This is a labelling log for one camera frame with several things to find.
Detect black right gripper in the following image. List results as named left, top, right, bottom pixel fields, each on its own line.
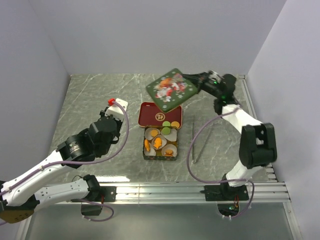
left=180, top=71, right=222, bottom=100

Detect gold tin lid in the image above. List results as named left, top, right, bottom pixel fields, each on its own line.
left=145, top=68, right=198, bottom=113

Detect orange fish cookie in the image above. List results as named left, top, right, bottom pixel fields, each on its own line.
left=144, top=139, right=151, bottom=152
left=153, top=137, right=163, bottom=150

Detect red rectangular tray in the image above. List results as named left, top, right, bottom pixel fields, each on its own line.
left=138, top=102, right=183, bottom=129

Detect orange round waffle cookie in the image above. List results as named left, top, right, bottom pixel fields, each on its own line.
left=149, top=129, right=159, bottom=138

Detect green gold cookie tin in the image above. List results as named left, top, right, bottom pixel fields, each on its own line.
left=142, top=126, right=178, bottom=161

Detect green round macaron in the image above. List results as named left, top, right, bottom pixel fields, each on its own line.
left=161, top=126, right=171, bottom=135
left=162, top=121, right=171, bottom=127

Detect round orange sandwich cookie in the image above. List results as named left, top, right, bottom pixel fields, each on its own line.
left=164, top=149, right=174, bottom=157

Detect silver metal tongs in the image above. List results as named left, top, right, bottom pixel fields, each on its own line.
left=191, top=115, right=214, bottom=164

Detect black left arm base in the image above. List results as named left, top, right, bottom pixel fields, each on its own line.
left=80, top=186, right=117, bottom=217

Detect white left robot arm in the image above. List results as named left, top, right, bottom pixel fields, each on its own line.
left=0, top=109, right=129, bottom=224

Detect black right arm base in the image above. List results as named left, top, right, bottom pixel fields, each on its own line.
left=200, top=183, right=250, bottom=219

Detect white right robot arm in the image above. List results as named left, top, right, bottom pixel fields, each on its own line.
left=182, top=71, right=278, bottom=200

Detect white paper cup bottom-left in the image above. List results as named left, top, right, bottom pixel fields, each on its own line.
left=143, top=142, right=157, bottom=157

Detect orange pumpkin cookie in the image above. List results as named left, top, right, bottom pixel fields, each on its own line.
left=171, top=121, right=181, bottom=129

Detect white paper cup centre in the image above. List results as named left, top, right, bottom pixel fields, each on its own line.
left=151, top=134, right=167, bottom=150

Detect white paper cup top-right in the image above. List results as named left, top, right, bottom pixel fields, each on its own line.
left=161, top=128, right=178, bottom=142

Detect white paper cup bottom-right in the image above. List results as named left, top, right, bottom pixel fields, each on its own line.
left=161, top=144, right=178, bottom=157

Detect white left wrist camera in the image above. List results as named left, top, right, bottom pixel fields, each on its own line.
left=104, top=98, right=129, bottom=122

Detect aluminium mounting rail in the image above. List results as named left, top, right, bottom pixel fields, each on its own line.
left=100, top=182, right=291, bottom=205

